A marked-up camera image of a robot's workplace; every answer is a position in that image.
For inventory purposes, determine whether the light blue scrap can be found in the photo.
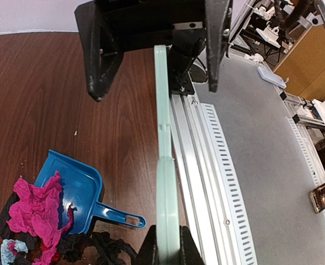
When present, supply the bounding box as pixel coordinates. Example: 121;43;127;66
1;239;29;264

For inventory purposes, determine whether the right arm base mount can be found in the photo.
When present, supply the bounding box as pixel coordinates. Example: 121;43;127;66
167;28;206;96

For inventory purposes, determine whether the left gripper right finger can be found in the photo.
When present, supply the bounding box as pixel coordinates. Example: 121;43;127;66
179;226;205;265

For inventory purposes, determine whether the small dark tin box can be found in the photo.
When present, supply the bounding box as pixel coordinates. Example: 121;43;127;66
309;183;325;214

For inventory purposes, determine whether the blue plastic dustpan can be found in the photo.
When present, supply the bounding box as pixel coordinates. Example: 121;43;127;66
34;150;146;234

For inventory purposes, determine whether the black scrap beside dustpan handle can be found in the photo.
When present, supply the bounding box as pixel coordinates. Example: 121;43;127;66
57;231;137;264

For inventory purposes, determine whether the front aluminium rail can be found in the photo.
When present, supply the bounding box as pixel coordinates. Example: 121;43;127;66
167;48;325;265

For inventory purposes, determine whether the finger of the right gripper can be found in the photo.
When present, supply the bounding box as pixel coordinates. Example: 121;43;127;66
74;1;124;102
205;0;233;93

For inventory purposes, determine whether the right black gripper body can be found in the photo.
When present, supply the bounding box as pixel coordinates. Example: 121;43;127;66
95;1;205;51

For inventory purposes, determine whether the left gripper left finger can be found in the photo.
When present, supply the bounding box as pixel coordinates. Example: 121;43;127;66
136;225;159;265

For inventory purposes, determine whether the white flat device on table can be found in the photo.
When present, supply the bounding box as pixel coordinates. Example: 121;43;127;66
257;67;287;89

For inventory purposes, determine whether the large pink scrap on dustpan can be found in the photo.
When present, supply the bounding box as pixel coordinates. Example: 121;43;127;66
7;171;73;264

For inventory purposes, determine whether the mint green hand brush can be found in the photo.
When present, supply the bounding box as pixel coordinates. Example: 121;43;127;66
154;45;180;264

